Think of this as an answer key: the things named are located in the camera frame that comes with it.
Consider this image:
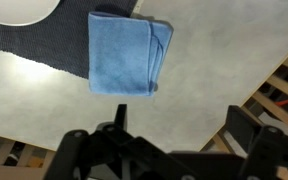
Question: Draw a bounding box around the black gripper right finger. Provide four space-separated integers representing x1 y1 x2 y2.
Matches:
225 105 261 152

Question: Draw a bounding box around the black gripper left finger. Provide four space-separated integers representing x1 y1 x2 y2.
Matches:
114 104 127 130

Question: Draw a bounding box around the blue towel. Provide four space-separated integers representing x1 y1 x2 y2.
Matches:
88 12 173 96

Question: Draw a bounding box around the white round plate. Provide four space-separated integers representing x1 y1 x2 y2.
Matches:
0 0 61 26

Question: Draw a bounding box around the wooden chair with slats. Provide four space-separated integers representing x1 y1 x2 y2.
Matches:
200 41 288 180

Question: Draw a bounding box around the dark blue placemat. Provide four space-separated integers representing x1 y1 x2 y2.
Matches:
0 0 137 79

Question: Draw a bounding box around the orange handled clamp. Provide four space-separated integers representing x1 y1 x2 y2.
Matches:
275 99 288 106

